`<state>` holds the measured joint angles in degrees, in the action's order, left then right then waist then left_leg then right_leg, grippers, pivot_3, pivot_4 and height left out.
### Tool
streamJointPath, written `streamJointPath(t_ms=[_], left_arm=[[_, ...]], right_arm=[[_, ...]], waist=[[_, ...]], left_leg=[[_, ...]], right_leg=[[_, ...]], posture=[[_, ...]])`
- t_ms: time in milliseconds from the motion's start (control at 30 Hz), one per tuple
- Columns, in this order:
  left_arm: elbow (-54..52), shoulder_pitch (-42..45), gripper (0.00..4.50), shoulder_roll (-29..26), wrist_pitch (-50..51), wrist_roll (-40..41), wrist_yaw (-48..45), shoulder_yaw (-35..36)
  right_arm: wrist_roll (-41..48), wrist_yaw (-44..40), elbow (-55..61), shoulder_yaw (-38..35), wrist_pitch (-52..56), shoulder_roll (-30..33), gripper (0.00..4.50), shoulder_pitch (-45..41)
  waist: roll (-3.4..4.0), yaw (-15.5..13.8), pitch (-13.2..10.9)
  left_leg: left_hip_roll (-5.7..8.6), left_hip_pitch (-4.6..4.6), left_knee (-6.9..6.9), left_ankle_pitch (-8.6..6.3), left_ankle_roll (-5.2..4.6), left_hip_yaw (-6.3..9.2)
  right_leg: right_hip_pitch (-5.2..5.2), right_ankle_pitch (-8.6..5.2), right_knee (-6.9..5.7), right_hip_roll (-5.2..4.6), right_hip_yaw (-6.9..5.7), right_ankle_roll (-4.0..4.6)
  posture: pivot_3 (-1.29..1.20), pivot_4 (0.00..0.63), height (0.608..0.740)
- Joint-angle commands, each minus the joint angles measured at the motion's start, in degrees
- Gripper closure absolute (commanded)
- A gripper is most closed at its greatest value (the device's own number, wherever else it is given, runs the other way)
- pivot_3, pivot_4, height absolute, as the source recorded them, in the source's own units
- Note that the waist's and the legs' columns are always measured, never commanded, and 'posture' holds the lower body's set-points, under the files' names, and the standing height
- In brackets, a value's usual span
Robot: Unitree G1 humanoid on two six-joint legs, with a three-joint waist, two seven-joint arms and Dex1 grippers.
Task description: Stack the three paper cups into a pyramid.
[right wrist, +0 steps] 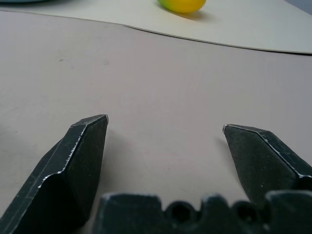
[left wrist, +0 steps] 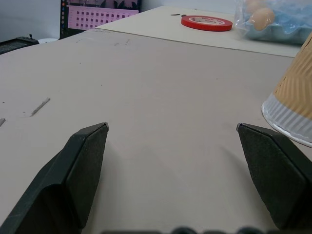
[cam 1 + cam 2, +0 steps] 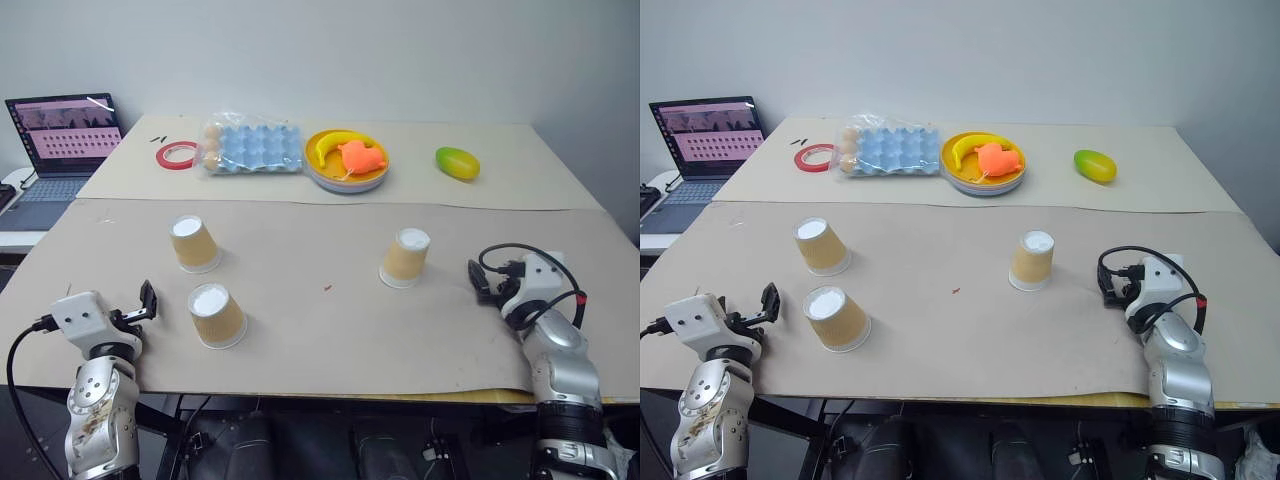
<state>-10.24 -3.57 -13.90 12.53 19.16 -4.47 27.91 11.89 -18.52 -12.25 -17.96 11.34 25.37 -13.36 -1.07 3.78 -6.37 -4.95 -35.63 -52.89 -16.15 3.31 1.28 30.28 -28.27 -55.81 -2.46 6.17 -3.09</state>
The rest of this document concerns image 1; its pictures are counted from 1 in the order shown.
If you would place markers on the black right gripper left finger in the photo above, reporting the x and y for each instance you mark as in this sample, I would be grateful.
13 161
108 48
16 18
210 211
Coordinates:
61 185

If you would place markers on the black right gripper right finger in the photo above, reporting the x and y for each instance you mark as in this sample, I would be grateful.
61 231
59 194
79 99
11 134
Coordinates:
258 165

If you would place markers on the cream table mat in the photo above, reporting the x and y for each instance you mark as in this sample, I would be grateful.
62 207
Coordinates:
195 24

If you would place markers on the yellow green toy fruit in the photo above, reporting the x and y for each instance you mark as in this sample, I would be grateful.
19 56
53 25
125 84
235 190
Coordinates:
182 5

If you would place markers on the pale blue round object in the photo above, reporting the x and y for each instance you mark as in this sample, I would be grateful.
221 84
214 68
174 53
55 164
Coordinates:
19 0

